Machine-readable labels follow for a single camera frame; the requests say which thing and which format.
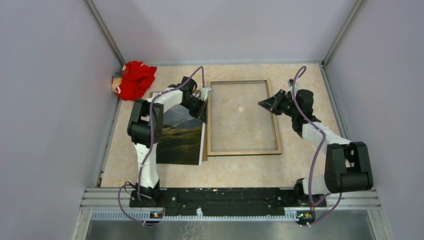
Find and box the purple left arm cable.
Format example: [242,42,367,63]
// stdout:
[117,65,206,227]

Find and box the red crumpled cloth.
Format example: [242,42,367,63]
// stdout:
[111,61,158,101]

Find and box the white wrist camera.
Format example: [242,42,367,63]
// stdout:
[287,78,300,95]
[199,87,214,102]

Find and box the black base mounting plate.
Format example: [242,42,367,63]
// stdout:
[129,187,311,208]

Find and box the mountain landscape photo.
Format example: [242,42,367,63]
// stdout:
[152,92,206,166]

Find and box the wooden picture frame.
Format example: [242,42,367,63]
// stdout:
[206,79,283,157]

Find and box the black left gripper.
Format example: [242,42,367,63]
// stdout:
[180,96,209,124]

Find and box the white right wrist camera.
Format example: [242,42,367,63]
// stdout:
[287,78,300,95]

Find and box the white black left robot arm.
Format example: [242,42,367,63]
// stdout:
[127,76,213,207]

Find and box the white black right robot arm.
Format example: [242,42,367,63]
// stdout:
[257,89,374,206]

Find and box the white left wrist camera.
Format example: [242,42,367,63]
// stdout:
[199,87,214,102]

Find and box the brown cardboard backing board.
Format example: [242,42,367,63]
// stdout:
[149,91,209,166]

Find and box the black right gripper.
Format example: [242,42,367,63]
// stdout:
[257,89,299,119]

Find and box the aluminium front rail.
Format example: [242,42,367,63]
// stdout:
[72,186,393,240]

